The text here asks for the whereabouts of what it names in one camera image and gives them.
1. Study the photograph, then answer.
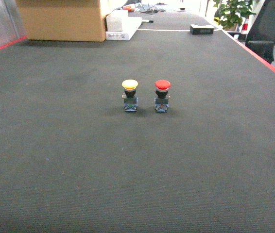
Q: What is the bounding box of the yellow mushroom push button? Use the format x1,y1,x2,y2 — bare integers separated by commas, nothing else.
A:
121,79,138,112

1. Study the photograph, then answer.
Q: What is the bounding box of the red mushroom push button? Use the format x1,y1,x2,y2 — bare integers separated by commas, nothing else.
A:
154,80,171,112

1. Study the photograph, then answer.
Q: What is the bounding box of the dark grey table mat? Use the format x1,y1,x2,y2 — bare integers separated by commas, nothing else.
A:
0,30,275,233

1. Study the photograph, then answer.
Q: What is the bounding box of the flat white box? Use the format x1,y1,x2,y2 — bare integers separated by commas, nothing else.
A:
105,17,142,41

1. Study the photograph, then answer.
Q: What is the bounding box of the small white box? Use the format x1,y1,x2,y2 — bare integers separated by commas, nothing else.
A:
106,10,128,32

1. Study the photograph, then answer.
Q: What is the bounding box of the black rectangular device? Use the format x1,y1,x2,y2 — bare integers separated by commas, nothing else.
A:
190,24,214,35

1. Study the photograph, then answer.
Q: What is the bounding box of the large brown cardboard box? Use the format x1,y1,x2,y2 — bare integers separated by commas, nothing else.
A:
16,0,110,42

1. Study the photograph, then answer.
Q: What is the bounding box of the green potted plant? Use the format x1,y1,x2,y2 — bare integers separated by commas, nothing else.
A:
213,0,256,30

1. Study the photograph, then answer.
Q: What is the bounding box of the black office chair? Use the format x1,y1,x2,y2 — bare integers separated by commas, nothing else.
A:
245,0,275,64

